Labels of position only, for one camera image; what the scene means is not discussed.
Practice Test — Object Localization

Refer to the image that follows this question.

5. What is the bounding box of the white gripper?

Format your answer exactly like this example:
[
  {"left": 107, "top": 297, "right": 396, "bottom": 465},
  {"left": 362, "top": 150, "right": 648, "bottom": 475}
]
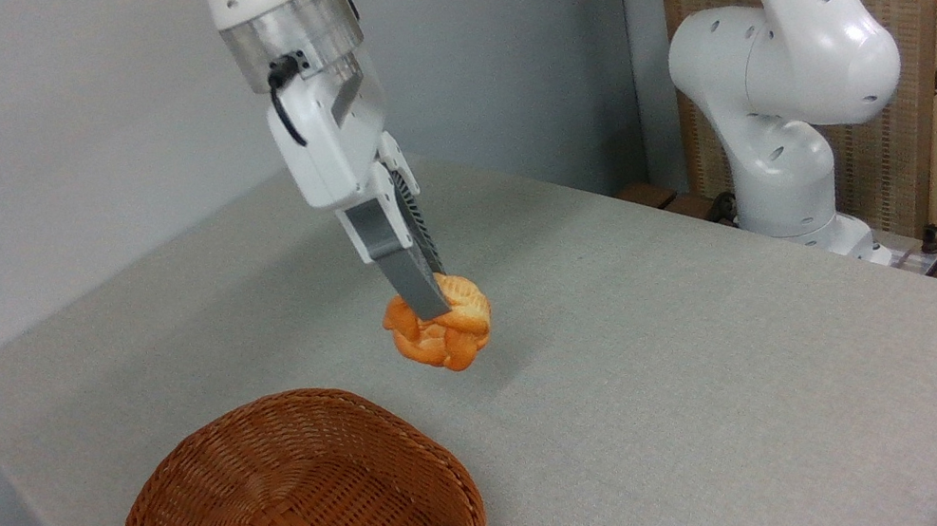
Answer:
[{"left": 258, "top": 39, "right": 456, "bottom": 343}]

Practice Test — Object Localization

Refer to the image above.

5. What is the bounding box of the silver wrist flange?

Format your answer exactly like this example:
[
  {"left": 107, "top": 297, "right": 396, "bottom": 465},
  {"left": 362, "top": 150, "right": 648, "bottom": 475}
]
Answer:
[{"left": 213, "top": 0, "right": 373, "bottom": 103}]

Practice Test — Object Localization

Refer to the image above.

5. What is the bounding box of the white box with plug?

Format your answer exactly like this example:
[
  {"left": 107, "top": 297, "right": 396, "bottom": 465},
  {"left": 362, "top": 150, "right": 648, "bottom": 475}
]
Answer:
[{"left": 867, "top": 223, "right": 937, "bottom": 286}]

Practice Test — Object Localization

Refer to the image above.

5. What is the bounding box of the brown wicker basket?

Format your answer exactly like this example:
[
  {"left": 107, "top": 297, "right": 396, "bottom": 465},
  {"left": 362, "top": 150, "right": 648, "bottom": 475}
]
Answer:
[{"left": 97, "top": 361, "right": 489, "bottom": 526}]

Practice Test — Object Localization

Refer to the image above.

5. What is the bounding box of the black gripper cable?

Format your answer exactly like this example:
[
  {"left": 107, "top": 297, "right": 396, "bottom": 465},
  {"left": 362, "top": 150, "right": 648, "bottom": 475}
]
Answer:
[{"left": 262, "top": 51, "right": 319, "bottom": 152}]

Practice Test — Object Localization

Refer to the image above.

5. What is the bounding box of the small knotted bread roll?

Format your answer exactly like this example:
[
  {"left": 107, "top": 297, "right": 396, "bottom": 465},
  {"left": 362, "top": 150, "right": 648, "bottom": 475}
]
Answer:
[{"left": 376, "top": 265, "right": 501, "bottom": 383}]

